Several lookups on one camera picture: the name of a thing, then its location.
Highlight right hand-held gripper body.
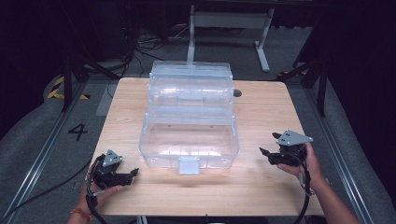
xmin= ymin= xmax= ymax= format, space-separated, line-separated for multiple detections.
xmin=276 ymin=129 xmax=314 ymax=168

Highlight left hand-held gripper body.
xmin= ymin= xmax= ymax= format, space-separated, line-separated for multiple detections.
xmin=92 ymin=149 xmax=132 ymax=189

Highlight clear plastic storage box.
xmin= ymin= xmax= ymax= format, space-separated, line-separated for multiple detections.
xmin=138 ymin=60 xmax=241 ymax=175

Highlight person's right hand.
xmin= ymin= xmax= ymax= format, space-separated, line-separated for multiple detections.
xmin=276 ymin=143 xmax=325 ymax=191

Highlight person's left hand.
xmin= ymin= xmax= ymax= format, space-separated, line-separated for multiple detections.
xmin=76 ymin=165 xmax=125 ymax=216

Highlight black tripod stand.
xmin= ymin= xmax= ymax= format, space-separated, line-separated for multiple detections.
xmin=60 ymin=46 xmax=121 ymax=113
xmin=276 ymin=55 xmax=332 ymax=118

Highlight yellow black floor tape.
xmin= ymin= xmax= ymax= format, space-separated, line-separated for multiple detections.
xmin=46 ymin=76 xmax=92 ymax=101

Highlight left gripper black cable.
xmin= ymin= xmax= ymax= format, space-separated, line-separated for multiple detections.
xmin=85 ymin=181 xmax=108 ymax=224

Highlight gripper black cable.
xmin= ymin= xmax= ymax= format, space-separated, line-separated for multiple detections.
xmin=85 ymin=181 xmax=108 ymax=224
xmin=291 ymin=153 xmax=313 ymax=224

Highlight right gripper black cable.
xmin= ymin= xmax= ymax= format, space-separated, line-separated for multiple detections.
xmin=291 ymin=153 xmax=313 ymax=224

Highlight orange bracelet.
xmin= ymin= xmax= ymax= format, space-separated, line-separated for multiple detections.
xmin=69 ymin=207 xmax=93 ymax=222

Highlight long black floor cable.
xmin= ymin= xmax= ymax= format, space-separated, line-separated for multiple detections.
xmin=0 ymin=158 xmax=93 ymax=222

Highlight white metal desk frame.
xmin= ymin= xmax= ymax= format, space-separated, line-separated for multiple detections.
xmin=186 ymin=4 xmax=276 ymax=74

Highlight tangle of black floor cables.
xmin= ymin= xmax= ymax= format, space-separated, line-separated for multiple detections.
xmin=120 ymin=17 xmax=192 ymax=79

